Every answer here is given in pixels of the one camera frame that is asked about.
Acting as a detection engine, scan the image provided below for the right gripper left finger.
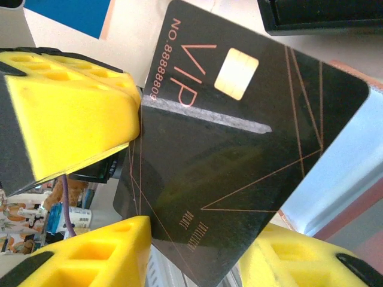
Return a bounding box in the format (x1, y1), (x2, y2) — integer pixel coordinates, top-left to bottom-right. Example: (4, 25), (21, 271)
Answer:
(0, 215), (152, 287)

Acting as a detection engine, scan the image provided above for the black storage bin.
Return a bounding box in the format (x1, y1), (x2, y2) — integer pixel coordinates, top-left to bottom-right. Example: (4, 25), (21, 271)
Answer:
(256, 0), (383, 37)

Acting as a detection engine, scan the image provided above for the blue floral wall panel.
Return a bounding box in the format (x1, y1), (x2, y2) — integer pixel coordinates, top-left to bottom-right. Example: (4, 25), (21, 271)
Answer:
(23, 0), (112, 40)

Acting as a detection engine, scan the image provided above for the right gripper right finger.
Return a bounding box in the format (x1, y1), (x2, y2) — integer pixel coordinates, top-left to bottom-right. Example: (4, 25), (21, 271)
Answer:
(238, 223), (383, 287)

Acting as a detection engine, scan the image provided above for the black VIP card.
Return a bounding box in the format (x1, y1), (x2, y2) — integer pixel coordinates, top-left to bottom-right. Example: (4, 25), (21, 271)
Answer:
(112, 0), (369, 287)

